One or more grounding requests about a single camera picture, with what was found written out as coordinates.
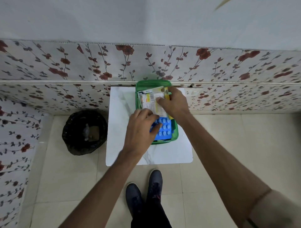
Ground person's right forearm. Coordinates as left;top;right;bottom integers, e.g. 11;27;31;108
181;113;272;228

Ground person's dark left shoe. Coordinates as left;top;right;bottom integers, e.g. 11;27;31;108
125;183;144;219

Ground person's left hand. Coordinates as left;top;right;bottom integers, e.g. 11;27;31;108
121;109;163;158

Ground brown paper scrap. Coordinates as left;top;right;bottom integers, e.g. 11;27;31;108
89;126;100;141

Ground blue tablet blister pack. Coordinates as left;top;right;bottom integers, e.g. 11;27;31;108
150;117;174;141

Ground person's dark shoe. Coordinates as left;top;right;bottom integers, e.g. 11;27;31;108
125;183;144;219
146;169;163;207

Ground beige shirt sleeve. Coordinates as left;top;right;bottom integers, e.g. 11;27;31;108
247;189;301;228

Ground yellow medicine packet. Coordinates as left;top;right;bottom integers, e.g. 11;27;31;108
164;87;175;119

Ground white printed medicine packet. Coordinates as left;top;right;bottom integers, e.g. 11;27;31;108
137;86;170;118

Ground green plastic basket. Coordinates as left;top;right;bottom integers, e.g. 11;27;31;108
135;80;179;145

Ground person's left forearm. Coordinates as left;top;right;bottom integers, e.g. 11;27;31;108
59;151;144;228

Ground person's right hand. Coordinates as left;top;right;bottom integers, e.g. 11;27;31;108
156;86;191;119

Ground person's dark right shoe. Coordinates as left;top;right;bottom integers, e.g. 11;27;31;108
146;169;163;207

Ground person's black trousers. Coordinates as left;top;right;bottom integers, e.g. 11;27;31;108
130;198;172;228

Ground black lined trash bin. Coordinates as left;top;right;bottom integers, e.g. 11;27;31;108
62;110;108;156

